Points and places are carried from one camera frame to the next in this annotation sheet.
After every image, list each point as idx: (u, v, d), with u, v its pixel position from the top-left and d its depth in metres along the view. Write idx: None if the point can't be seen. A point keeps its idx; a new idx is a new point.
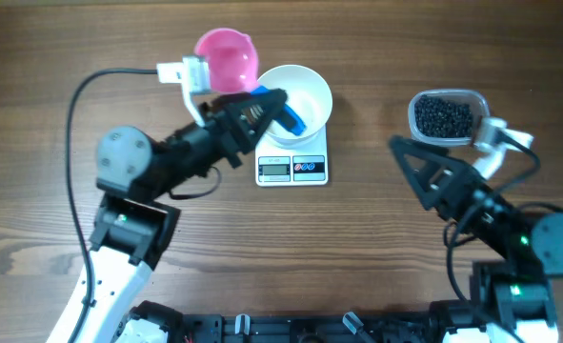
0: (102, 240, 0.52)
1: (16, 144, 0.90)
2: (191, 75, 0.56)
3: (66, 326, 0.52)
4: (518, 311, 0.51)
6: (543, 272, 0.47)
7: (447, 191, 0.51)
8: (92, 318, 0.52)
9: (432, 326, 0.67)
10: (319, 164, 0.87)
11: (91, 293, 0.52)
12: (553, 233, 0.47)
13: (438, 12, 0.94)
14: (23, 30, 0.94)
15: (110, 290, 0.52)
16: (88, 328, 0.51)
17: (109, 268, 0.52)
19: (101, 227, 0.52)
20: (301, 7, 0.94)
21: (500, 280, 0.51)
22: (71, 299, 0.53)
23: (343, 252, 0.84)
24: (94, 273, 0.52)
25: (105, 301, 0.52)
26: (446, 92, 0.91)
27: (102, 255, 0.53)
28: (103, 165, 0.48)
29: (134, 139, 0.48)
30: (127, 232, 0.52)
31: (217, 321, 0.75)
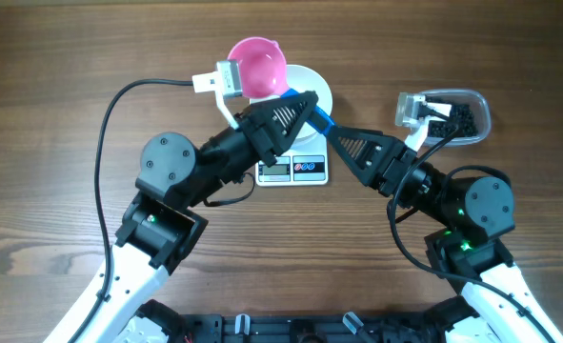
0: (129, 236, 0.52)
1: (16, 144, 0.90)
2: (226, 77, 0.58)
3: (75, 319, 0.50)
4: (477, 265, 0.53)
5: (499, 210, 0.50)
6: (486, 236, 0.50)
7: (380, 167, 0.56)
8: (105, 313, 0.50)
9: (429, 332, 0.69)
10: (319, 164, 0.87)
11: (107, 288, 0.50)
12: (482, 198, 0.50)
13: (437, 12, 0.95)
14: (24, 30, 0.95)
15: (126, 288, 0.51)
16: (98, 323, 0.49)
17: (130, 265, 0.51)
19: (129, 223, 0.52)
20: (301, 7, 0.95)
21: (454, 250, 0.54)
22: (85, 292, 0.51)
23: (343, 252, 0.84)
24: (113, 269, 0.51)
25: (119, 298, 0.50)
26: (446, 92, 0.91)
27: (125, 252, 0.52)
28: (147, 168, 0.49)
29: (183, 149, 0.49)
30: (153, 233, 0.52)
31: (217, 321, 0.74)
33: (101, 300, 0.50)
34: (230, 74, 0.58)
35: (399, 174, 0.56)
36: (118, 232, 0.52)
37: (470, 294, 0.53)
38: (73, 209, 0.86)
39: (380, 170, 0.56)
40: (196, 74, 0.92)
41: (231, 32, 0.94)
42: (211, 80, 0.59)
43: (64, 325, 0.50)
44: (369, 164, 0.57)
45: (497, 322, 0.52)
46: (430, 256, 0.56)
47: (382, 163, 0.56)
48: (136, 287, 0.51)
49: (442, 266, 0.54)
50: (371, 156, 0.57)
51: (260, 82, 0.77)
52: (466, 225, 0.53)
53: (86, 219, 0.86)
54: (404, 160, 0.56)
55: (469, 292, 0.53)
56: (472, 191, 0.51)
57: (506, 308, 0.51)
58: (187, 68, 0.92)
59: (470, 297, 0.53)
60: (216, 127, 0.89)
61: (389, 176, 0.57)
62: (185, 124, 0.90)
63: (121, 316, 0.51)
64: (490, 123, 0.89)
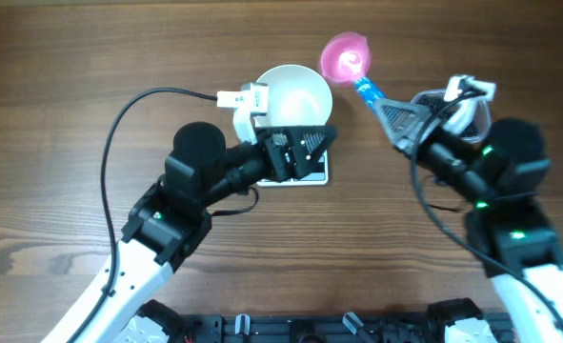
0: (135, 233, 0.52)
1: (17, 143, 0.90)
2: (256, 98, 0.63)
3: (78, 314, 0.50)
4: (527, 258, 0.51)
5: (530, 151, 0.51)
6: (516, 171, 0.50)
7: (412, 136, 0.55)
8: (109, 308, 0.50)
9: (432, 329, 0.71)
10: (319, 164, 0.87)
11: (112, 283, 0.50)
12: (509, 140, 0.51)
13: (437, 12, 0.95)
14: (24, 30, 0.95)
15: (130, 283, 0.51)
16: (101, 318, 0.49)
17: (134, 261, 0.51)
19: (134, 220, 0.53)
20: (301, 7, 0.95)
21: (501, 227, 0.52)
22: (90, 287, 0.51)
23: (343, 252, 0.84)
24: (118, 264, 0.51)
25: (126, 294, 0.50)
26: (447, 91, 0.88)
27: (130, 248, 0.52)
28: (178, 151, 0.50)
29: (213, 135, 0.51)
30: (154, 232, 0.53)
31: (217, 321, 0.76)
33: (107, 294, 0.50)
34: (260, 96, 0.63)
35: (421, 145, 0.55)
36: (123, 230, 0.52)
37: (511, 270, 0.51)
38: (74, 209, 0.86)
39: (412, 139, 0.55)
40: (196, 74, 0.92)
41: (231, 32, 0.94)
42: (237, 98, 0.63)
43: (68, 321, 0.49)
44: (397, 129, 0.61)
45: (528, 324, 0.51)
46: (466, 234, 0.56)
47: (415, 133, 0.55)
48: (142, 283, 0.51)
49: (479, 232, 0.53)
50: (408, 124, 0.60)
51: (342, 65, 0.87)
52: (496, 173, 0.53)
53: (86, 219, 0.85)
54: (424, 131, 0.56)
55: (511, 286, 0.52)
56: (504, 126, 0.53)
57: (542, 313, 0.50)
58: (188, 68, 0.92)
59: (509, 292, 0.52)
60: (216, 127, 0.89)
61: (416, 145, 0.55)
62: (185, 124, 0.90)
63: (126, 313, 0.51)
64: (489, 123, 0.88)
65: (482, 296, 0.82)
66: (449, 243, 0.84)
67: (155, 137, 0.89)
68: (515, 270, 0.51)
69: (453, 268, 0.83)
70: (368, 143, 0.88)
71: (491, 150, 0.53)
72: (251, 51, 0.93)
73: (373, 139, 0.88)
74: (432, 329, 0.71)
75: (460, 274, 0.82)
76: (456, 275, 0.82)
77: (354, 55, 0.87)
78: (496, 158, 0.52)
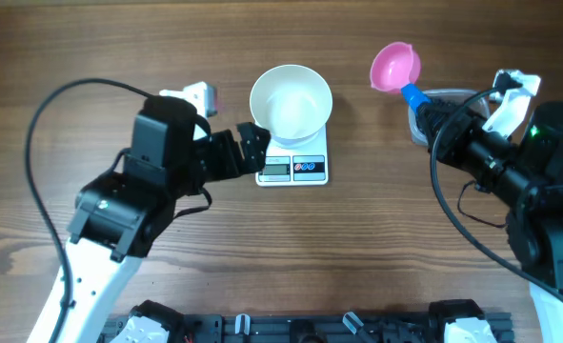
0: (82, 230, 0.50)
1: (17, 143, 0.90)
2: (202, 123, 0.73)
3: (43, 333, 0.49)
4: None
5: None
6: None
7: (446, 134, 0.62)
8: (72, 318, 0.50)
9: (432, 326, 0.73)
10: (319, 164, 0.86)
11: (70, 293, 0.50)
12: (561, 117, 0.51)
13: (437, 12, 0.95)
14: (24, 30, 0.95)
15: (91, 289, 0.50)
16: (68, 330, 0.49)
17: (87, 266, 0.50)
19: (84, 210, 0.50)
20: (301, 7, 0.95)
21: (558, 230, 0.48)
22: (50, 300, 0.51)
23: (343, 252, 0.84)
24: (72, 272, 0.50)
25: (89, 301, 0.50)
26: (448, 91, 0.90)
27: (79, 251, 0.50)
28: (149, 112, 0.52)
29: (183, 106, 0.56)
30: (102, 221, 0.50)
31: (217, 321, 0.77)
33: (67, 308, 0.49)
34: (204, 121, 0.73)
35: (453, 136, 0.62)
36: (70, 225, 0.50)
37: (558, 275, 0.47)
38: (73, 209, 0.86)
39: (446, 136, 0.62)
40: (196, 74, 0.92)
41: (231, 32, 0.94)
42: None
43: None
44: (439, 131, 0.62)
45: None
46: (512, 239, 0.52)
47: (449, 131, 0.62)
48: (102, 286, 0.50)
49: (526, 230, 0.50)
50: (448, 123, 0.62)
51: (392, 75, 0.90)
52: (548, 157, 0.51)
53: None
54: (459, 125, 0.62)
55: (554, 300, 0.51)
56: (550, 109, 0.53)
57: None
58: (188, 68, 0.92)
59: (550, 305, 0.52)
60: (216, 127, 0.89)
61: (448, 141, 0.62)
62: None
63: (93, 320, 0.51)
64: None
65: (482, 296, 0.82)
66: (449, 242, 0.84)
67: None
68: None
69: (453, 268, 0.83)
70: (368, 143, 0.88)
71: (538, 131, 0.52)
72: (251, 51, 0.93)
73: (373, 139, 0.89)
74: (432, 327, 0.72)
75: (460, 274, 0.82)
76: (456, 275, 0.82)
77: (402, 69, 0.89)
78: (546, 141, 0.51)
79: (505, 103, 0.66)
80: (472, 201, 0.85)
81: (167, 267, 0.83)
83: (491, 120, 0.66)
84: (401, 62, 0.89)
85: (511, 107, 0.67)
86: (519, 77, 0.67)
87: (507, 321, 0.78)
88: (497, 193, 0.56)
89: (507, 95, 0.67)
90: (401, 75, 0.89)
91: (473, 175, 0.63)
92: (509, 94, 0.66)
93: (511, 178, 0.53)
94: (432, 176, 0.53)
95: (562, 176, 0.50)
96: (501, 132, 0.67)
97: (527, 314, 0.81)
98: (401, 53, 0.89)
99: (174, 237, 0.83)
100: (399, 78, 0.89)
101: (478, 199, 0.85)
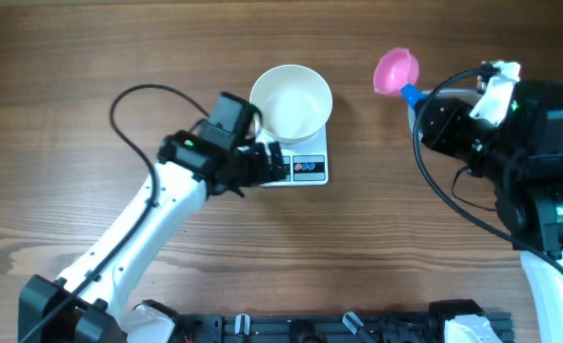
0: (170, 156, 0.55)
1: (16, 144, 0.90)
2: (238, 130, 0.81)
3: (123, 229, 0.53)
4: None
5: (555, 97, 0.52)
6: (546, 117, 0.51)
7: (430, 115, 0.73)
8: (154, 217, 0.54)
9: (432, 326, 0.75)
10: (319, 164, 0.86)
11: (155, 196, 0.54)
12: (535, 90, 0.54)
13: (437, 12, 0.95)
14: (24, 30, 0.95)
15: (171, 196, 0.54)
16: (149, 225, 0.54)
17: (173, 180, 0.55)
19: (169, 147, 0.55)
20: (301, 7, 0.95)
21: (545, 197, 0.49)
22: (135, 201, 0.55)
23: (343, 252, 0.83)
24: (159, 181, 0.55)
25: (168, 207, 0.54)
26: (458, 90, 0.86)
27: (167, 170, 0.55)
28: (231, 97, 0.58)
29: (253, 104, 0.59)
30: (181, 165, 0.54)
31: (217, 321, 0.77)
33: (150, 209, 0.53)
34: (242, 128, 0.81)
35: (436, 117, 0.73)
36: (160, 152, 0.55)
37: (545, 239, 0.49)
38: (73, 209, 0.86)
39: (429, 117, 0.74)
40: (196, 74, 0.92)
41: (231, 32, 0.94)
42: None
43: (109, 235, 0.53)
44: (432, 122, 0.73)
45: (552, 303, 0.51)
46: (500, 210, 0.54)
47: (432, 114, 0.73)
48: (181, 195, 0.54)
49: (513, 198, 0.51)
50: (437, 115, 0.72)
51: (396, 76, 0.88)
52: (527, 131, 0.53)
53: (86, 219, 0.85)
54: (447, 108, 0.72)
55: (544, 264, 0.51)
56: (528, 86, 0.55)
57: None
58: (187, 68, 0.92)
59: (539, 271, 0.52)
60: None
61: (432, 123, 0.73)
62: (185, 124, 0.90)
63: (169, 222, 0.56)
64: None
65: (482, 296, 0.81)
66: (449, 242, 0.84)
67: (154, 137, 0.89)
68: (551, 241, 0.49)
69: (453, 268, 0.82)
70: (368, 143, 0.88)
71: (518, 105, 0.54)
72: (251, 51, 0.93)
73: (373, 139, 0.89)
74: (432, 326, 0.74)
75: (460, 274, 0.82)
76: (456, 275, 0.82)
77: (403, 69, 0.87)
78: (526, 111, 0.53)
79: (488, 89, 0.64)
80: (472, 201, 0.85)
81: (167, 266, 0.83)
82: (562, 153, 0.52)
83: (476, 106, 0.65)
84: (403, 67, 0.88)
85: (494, 93, 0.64)
86: (501, 66, 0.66)
87: (507, 321, 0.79)
88: (489, 173, 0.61)
89: (491, 81, 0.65)
90: (404, 78, 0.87)
91: (466, 160, 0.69)
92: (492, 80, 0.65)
93: (496, 155, 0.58)
94: (414, 155, 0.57)
95: (542, 147, 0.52)
96: (491, 119, 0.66)
97: (527, 315, 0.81)
98: (402, 59, 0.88)
99: (174, 237, 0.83)
100: (402, 81, 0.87)
101: (477, 199, 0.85)
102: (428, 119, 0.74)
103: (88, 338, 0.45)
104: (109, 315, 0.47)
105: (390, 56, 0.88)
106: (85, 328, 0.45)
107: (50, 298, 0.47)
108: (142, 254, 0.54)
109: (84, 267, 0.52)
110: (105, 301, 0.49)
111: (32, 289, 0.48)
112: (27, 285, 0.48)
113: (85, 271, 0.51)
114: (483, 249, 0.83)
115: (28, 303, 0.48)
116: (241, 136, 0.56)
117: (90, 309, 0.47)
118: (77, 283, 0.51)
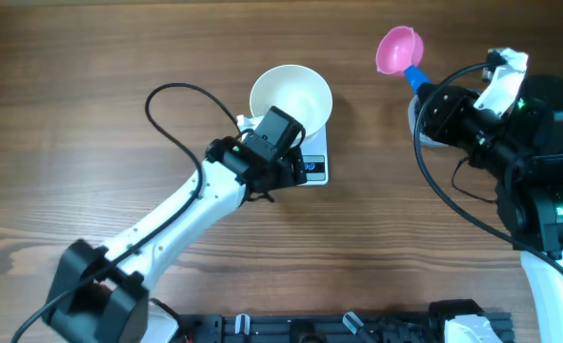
0: (216, 157, 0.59)
1: (16, 144, 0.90)
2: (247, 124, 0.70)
3: (165, 214, 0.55)
4: None
5: None
6: (553, 118, 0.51)
7: (434, 103, 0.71)
8: (196, 209, 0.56)
9: (432, 326, 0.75)
10: (319, 164, 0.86)
11: (200, 190, 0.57)
12: (546, 89, 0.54)
13: (437, 12, 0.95)
14: (24, 30, 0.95)
15: (215, 191, 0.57)
16: (190, 215, 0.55)
17: (218, 179, 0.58)
19: (217, 149, 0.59)
20: (301, 7, 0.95)
21: (547, 197, 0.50)
22: (179, 191, 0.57)
23: (343, 252, 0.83)
24: (205, 177, 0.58)
25: (211, 201, 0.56)
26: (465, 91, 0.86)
27: (213, 168, 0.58)
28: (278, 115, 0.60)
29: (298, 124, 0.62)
30: (227, 168, 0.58)
31: (217, 321, 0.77)
33: (194, 199, 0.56)
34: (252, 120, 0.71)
35: (439, 104, 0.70)
36: (209, 151, 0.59)
37: (546, 238, 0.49)
38: (73, 209, 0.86)
39: (432, 105, 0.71)
40: (196, 74, 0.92)
41: (231, 32, 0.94)
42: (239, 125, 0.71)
43: (150, 218, 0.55)
44: (436, 110, 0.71)
45: (552, 303, 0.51)
46: (501, 210, 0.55)
47: (436, 102, 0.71)
48: (223, 194, 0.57)
49: (513, 198, 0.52)
50: (441, 103, 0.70)
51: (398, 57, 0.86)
52: (533, 128, 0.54)
53: (86, 219, 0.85)
54: (451, 95, 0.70)
55: (543, 264, 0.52)
56: (536, 84, 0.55)
57: None
58: (187, 68, 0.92)
59: (540, 271, 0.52)
60: (216, 127, 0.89)
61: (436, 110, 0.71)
62: (185, 124, 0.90)
63: (207, 216, 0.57)
64: None
65: (482, 296, 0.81)
66: (449, 242, 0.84)
67: (154, 137, 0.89)
68: (551, 241, 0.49)
69: (453, 268, 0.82)
70: (368, 143, 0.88)
71: (524, 103, 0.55)
72: (251, 51, 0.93)
73: (373, 139, 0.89)
74: (432, 326, 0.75)
75: (460, 274, 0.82)
76: (456, 275, 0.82)
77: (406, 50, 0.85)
78: (532, 111, 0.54)
79: (493, 81, 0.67)
80: (472, 201, 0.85)
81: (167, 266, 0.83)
82: None
83: (483, 95, 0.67)
84: (406, 46, 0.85)
85: (501, 85, 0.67)
86: (508, 54, 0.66)
87: (507, 321, 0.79)
88: (490, 168, 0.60)
89: (496, 73, 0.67)
90: (407, 58, 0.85)
91: (468, 151, 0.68)
92: (498, 71, 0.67)
93: (500, 151, 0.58)
94: (416, 154, 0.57)
95: (547, 147, 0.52)
96: (495, 108, 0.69)
97: (527, 315, 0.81)
98: (405, 37, 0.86)
99: None
100: (406, 61, 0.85)
101: (478, 199, 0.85)
102: (430, 106, 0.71)
103: (118, 311, 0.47)
104: (140, 291, 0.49)
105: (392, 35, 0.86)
106: (116, 300, 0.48)
107: (89, 267, 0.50)
108: (178, 243, 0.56)
109: (126, 240, 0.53)
110: (142, 277, 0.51)
111: (74, 254, 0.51)
112: (69, 249, 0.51)
113: (128, 243, 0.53)
114: (483, 249, 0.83)
115: (68, 267, 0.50)
116: (282, 151, 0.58)
117: (125, 282, 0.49)
118: (118, 252, 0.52)
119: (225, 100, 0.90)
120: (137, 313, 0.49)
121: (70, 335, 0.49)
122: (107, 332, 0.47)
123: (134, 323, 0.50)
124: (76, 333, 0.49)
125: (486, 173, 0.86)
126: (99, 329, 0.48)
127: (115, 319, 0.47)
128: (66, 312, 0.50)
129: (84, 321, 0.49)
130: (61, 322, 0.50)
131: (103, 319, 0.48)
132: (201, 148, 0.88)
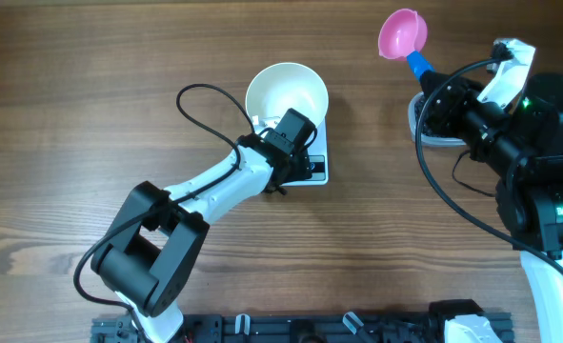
0: (249, 143, 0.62)
1: (16, 144, 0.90)
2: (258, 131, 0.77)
3: (210, 176, 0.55)
4: None
5: None
6: (560, 121, 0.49)
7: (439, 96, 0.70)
8: (237, 177, 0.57)
9: (432, 326, 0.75)
10: (319, 164, 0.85)
11: (240, 162, 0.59)
12: (551, 88, 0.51)
13: (437, 12, 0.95)
14: (24, 30, 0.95)
15: (251, 168, 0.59)
16: (233, 181, 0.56)
17: (253, 158, 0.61)
19: (248, 139, 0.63)
20: (301, 7, 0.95)
21: (547, 199, 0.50)
22: (218, 165, 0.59)
23: (343, 252, 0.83)
24: (242, 155, 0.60)
25: (248, 173, 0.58)
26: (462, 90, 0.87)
27: (247, 151, 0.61)
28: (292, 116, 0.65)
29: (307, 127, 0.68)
30: (257, 152, 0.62)
31: (217, 321, 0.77)
33: (236, 169, 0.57)
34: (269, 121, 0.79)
35: (445, 96, 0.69)
36: (241, 138, 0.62)
37: (545, 238, 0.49)
38: (73, 209, 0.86)
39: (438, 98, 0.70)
40: (196, 74, 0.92)
41: (231, 32, 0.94)
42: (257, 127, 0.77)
43: (197, 178, 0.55)
44: (439, 102, 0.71)
45: (552, 303, 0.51)
46: (501, 207, 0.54)
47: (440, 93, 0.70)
48: (257, 171, 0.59)
49: (514, 198, 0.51)
50: (444, 95, 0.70)
51: (400, 44, 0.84)
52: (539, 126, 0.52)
53: (86, 219, 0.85)
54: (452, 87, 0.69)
55: (543, 264, 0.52)
56: (542, 81, 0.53)
57: None
58: (187, 68, 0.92)
59: (540, 271, 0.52)
60: (215, 127, 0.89)
61: (439, 106, 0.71)
62: (185, 124, 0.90)
63: (242, 190, 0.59)
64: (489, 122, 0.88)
65: (482, 296, 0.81)
66: (448, 242, 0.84)
67: (154, 137, 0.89)
68: (551, 241, 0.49)
69: (453, 268, 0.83)
70: (368, 143, 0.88)
71: (530, 102, 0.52)
72: (251, 51, 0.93)
73: (373, 139, 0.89)
74: (432, 326, 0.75)
75: (460, 274, 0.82)
76: (456, 275, 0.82)
77: (408, 34, 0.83)
78: (536, 112, 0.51)
79: (498, 74, 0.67)
80: (472, 201, 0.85)
81: None
82: None
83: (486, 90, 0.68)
84: (409, 30, 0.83)
85: (504, 79, 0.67)
86: (513, 48, 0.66)
87: (507, 321, 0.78)
88: (492, 161, 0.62)
89: (500, 68, 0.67)
90: (412, 42, 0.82)
91: (469, 144, 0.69)
92: (503, 66, 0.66)
93: (503, 147, 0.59)
94: (418, 154, 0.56)
95: (549, 148, 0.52)
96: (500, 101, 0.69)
97: (527, 315, 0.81)
98: (407, 21, 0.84)
99: None
100: (409, 46, 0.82)
101: (477, 199, 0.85)
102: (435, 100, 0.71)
103: (183, 242, 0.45)
104: (203, 225, 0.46)
105: (392, 20, 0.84)
106: (179, 233, 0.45)
107: (153, 203, 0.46)
108: (224, 204, 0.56)
109: (184, 188, 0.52)
110: (201, 214, 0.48)
111: (138, 191, 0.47)
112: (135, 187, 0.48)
113: (184, 189, 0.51)
114: (482, 249, 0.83)
115: (131, 204, 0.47)
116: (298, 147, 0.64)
117: (187, 217, 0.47)
118: (177, 195, 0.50)
119: (225, 101, 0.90)
120: (194, 252, 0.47)
121: (119, 276, 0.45)
122: (167, 263, 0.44)
123: (189, 266, 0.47)
124: (128, 272, 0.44)
125: (486, 173, 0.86)
126: (157, 264, 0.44)
127: (179, 250, 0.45)
128: (119, 252, 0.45)
129: (135, 260, 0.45)
130: (111, 265, 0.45)
131: (162, 252, 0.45)
132: (201, 148, 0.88)
